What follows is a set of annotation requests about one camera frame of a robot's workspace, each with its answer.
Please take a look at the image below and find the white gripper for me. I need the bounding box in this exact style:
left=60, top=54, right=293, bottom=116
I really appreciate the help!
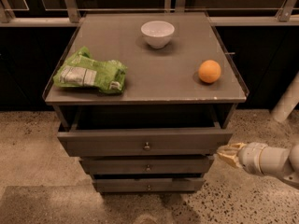
left=218, top=142, right=267, bottom=175

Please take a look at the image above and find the grey top drawer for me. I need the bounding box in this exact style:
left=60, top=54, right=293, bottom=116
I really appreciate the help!
left=58, top=105, right=232, bottom=157

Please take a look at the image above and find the grey drawer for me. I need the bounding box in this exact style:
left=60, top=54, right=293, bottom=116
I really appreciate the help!
left=79, top=155, right=214, bottom=175
left=92, top=174, right=205, bottom=193
left=58, top=105, right=232, bottom=157

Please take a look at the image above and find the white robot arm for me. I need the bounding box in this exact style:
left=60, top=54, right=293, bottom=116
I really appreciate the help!
left=217, top=72, right=299, bottom=189

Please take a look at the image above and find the grey drawer cabinet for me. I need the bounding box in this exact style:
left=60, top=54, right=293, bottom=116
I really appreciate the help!
left=42, top=11, right=250, bottom=194

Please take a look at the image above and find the grey bottom drawer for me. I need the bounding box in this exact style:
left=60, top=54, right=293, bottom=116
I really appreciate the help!
left=92, top=174, right=205, bottom=193

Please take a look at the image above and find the grey middle drawer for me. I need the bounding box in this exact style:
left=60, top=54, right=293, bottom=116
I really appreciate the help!
left=79, top=155, right=214, bottom=175

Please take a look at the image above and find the orange fruit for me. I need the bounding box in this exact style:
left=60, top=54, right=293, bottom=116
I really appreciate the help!
left=198, top=60, right=221, bottom=84

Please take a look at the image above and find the white ceramic bowl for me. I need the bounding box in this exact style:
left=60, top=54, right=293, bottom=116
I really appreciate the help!
left=141, top=21, right=175, bottom=49

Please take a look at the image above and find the green chip bag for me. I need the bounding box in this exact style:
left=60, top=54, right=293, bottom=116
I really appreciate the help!
left=53, top=47, right=127, bottom=94

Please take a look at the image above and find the metal railing frame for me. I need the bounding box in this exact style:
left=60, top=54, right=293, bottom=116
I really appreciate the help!
left=1, top=0, right=299, bottom=27

